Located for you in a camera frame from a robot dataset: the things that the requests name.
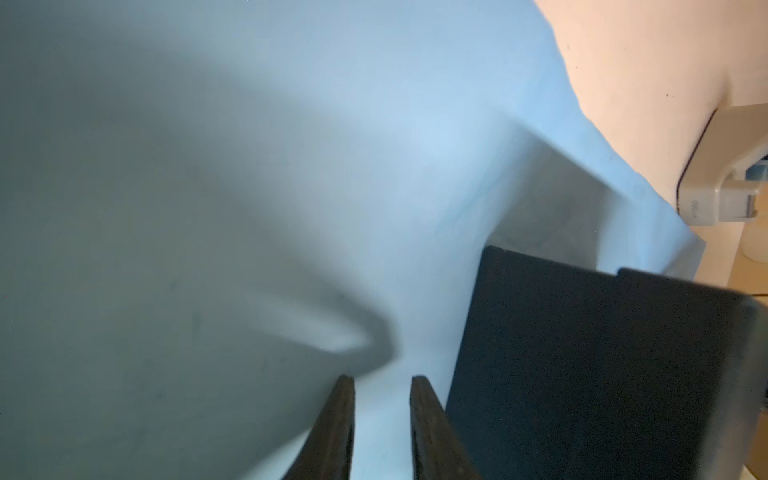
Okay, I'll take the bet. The grey tape dispenser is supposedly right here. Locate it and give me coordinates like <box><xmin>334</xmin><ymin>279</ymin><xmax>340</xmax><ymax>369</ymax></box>
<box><xmin>677</xmin><ymin>104</ymin><xmax>767</xmax><ymax>226</ymax></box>

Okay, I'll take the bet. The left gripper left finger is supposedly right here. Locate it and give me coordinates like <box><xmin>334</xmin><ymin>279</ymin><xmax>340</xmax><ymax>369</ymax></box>
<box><xmin>283</xmin><ymin>375</ymin><xmax>355</xmax><ymax>480</ymax></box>

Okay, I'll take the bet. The dark navy gift box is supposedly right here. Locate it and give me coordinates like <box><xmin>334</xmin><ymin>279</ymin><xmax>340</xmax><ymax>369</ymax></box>
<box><xmin>446</xmin><ymin>247</ymin><xmax>767</xmax><ymax>479</ymax></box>

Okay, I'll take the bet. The light blue wrapping paper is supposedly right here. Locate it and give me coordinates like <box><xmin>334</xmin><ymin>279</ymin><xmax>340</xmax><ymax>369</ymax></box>
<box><xmin>1</xmin><ymin>1</ymin><xmax>704</xmax><ymax>479</ymax></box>

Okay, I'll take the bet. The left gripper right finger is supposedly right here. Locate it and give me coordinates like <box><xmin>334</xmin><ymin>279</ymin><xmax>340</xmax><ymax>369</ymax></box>
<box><xmin>410</xmin><ymin>376</ymin><xmax>480</xmax><ymax>480</ymax></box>

